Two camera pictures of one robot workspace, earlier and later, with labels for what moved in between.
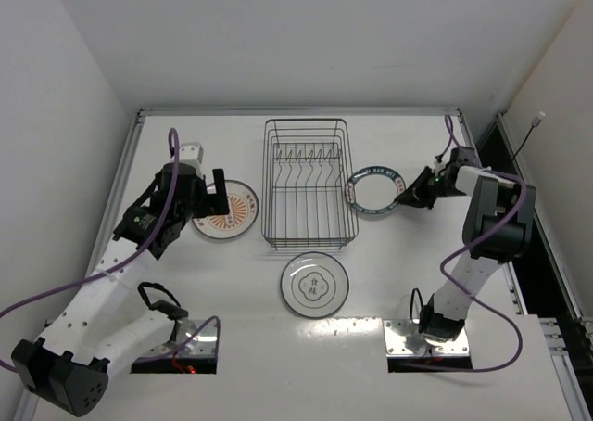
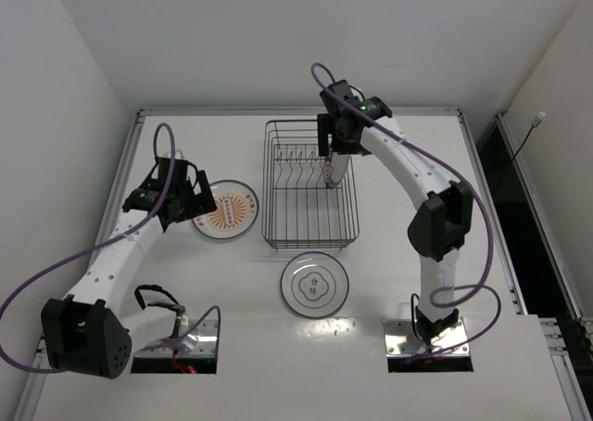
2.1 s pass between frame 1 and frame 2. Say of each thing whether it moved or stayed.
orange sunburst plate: stayed
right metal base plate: stayed
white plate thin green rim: stayed
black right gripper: moved
